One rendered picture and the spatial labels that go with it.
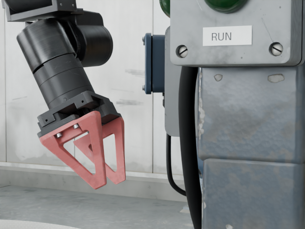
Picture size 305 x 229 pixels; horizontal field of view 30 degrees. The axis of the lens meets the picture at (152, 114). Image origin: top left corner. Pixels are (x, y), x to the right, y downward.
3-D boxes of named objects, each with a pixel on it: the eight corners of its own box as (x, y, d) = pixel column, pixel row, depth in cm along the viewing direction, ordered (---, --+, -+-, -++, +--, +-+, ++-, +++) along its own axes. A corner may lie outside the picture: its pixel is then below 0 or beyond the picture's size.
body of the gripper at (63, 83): (116, 111, 71) (91, 59, 72) (94, 105, 61) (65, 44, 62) (71, 135, 72) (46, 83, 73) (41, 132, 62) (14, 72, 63)
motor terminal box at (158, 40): (141, 110, 85) (142, 32, 84) (143, 107, 95) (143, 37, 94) (197, 111, 84) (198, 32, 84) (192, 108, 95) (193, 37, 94)
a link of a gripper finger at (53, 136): (137, 171, 65) (102, 98, 66) (124, 173, 58) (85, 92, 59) (86, 197, 66) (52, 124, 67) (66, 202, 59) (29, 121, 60)
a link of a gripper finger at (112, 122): (148, 169, 72) (116, 103, 73) (137, 171, 65) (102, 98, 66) (101, 193, 73) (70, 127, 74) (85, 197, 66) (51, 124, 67)
